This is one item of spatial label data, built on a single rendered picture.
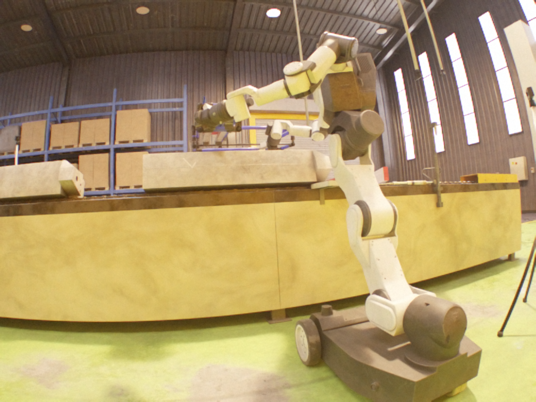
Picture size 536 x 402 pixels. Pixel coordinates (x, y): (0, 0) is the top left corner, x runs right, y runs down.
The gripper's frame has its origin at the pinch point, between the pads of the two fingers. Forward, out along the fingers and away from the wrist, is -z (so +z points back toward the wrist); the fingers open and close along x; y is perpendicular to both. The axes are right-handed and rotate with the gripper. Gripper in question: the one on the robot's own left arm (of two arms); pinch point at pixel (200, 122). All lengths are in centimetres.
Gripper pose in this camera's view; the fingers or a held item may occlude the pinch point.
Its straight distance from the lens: 138.2
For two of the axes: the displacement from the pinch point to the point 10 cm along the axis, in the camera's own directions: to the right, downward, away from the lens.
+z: 8.0, -1.4, -5.8
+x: 6.0, 1.3, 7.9
